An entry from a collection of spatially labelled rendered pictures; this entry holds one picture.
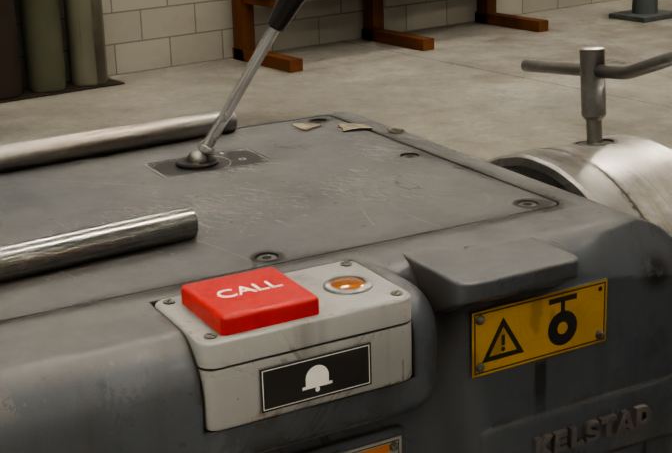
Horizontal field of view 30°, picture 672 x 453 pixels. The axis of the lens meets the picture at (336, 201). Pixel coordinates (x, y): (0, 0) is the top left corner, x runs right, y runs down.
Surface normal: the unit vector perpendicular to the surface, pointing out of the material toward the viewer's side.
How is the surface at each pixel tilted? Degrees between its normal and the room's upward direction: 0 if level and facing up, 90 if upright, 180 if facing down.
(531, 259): 0
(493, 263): 0
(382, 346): 90
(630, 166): 17
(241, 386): 90
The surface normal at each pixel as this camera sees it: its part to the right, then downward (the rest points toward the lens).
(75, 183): -0.03, -0.96
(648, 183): 0.18, -0.76
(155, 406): 0.48, 0.14
